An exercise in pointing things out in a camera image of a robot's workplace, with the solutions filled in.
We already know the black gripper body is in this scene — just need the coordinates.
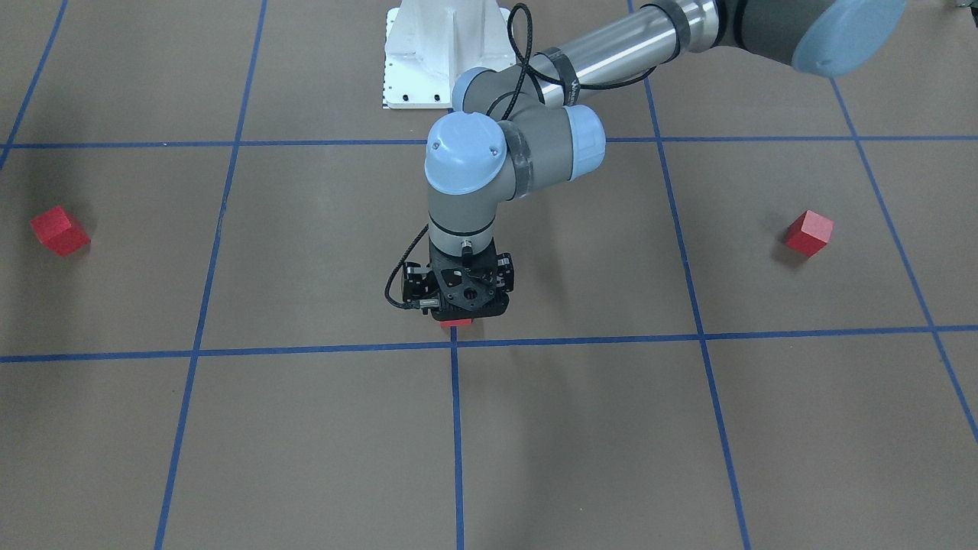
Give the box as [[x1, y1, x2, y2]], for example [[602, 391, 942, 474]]
[[403, 243, 514, 320]]

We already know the red block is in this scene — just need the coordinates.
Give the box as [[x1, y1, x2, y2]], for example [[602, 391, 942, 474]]
[[783, 210, 834, 257], [438, 318, 474, 328], [29, 205, 91, 257]]

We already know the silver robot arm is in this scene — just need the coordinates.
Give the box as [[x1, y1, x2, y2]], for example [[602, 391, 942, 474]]
[[385, 1, 907, 323]]

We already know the white central pedestal column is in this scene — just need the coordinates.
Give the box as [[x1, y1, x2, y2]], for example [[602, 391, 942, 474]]
[[382, 1, 516, 109]]

